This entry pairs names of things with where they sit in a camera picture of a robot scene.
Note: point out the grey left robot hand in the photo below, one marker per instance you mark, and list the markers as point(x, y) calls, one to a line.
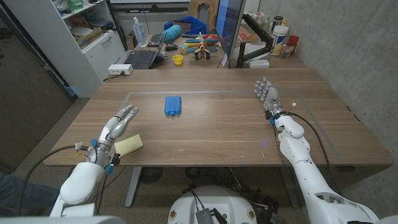
point(115, 129)

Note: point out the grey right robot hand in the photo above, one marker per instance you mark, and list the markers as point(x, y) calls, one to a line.
point(270, 97)

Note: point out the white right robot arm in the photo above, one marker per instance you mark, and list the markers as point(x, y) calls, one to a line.
point(311, 180)

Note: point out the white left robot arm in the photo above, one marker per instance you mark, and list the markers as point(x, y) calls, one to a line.
point(82, 183)

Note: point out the yellow sponge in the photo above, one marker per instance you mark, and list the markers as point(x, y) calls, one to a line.
point(129, 145)

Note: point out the blue case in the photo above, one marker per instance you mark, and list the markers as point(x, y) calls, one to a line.
point(173, 105)

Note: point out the small white box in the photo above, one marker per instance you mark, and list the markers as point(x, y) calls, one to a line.
point(259, 63)

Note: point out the white canister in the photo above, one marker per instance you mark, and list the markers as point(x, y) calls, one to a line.
point(279, 40)

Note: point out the black floor fan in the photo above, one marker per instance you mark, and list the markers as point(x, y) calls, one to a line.
point(151, 175)

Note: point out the white power strip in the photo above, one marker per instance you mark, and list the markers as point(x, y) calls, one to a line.
point(119, 69)

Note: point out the red cup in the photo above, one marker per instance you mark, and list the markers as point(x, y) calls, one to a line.
point(293, 40)

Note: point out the dark lidded jar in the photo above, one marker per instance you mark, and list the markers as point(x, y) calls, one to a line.
point(277, 22)

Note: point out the black laptop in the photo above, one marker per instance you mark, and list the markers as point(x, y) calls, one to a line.
point(141, 58)

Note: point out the red bowl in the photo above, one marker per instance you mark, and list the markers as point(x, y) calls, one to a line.
point(212, 38)

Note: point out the wooden toy airplane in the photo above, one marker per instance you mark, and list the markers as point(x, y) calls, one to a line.
point(202, 48)

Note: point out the computer monitor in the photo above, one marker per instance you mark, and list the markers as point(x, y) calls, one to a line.
point(228, 21)

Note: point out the white shelf cabinet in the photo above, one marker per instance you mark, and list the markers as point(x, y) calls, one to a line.
point(62, 53)

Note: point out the yellow cup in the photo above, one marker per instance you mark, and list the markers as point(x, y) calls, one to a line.
point(178, 59)

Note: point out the black keyboard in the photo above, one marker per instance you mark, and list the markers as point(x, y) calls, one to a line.
point(155, 40)

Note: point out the colourful toy block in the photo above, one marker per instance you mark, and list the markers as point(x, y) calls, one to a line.
point(183, 49)

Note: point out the black computer mouse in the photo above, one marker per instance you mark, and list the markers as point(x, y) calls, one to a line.
point(171, 47)

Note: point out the clear sanitizer pump bottle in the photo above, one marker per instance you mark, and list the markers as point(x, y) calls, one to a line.
point(140, 32)

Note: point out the person's leg in jeans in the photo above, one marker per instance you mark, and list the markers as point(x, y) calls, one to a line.
point(34, 196)

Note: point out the blue plastic bin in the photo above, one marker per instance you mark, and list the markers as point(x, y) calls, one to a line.
point(194, 23)

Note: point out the teal yarn roll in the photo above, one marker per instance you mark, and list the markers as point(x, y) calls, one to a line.
point(172, 32)

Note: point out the brown cardboard piece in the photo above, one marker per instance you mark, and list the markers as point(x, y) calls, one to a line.
point(202, 7)

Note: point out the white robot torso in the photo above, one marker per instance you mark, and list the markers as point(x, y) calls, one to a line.
point(214, 202)

